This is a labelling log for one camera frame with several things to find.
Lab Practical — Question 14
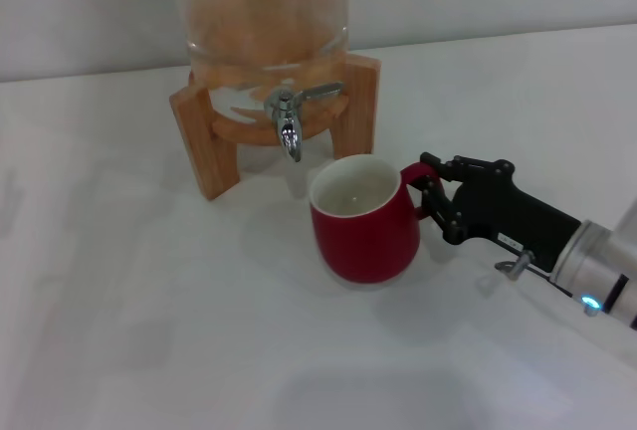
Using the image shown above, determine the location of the thin black cable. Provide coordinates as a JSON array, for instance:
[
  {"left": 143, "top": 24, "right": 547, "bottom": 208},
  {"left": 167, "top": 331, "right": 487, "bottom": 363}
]
[{"left": 527, "top": 264, "right": 589, "bottom": 303}]

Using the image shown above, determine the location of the red cup white inside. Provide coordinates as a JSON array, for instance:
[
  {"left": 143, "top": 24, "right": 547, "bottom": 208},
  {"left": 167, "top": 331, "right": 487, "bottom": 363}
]
[{"left": 308, "top": 153, "right": 449, "bottom": 294}]

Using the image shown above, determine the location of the wooden dispenser stand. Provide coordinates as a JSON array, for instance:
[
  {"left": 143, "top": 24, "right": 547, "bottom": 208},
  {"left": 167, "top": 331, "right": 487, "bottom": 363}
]
[{"left": 168, "top": 54, "right": 383, "bottom": 201}]

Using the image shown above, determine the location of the chrome faucet with lever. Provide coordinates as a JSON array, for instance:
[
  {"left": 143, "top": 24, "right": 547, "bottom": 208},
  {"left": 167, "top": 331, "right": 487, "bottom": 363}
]
[{"left": 263, "top": 80, "right": 345, "bottom": 164}]

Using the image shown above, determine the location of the clear glass dispenser jar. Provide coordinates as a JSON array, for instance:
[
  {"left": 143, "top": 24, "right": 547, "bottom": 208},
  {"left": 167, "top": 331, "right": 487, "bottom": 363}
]
[{"left": 166, "top": 0, "right": 352, "bottom": 145}]

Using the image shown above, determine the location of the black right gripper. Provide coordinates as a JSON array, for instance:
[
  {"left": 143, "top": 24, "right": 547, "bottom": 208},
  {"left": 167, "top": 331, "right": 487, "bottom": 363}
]
[{"left": 419, "top": 151, "right": 583, "bottom": 275}]

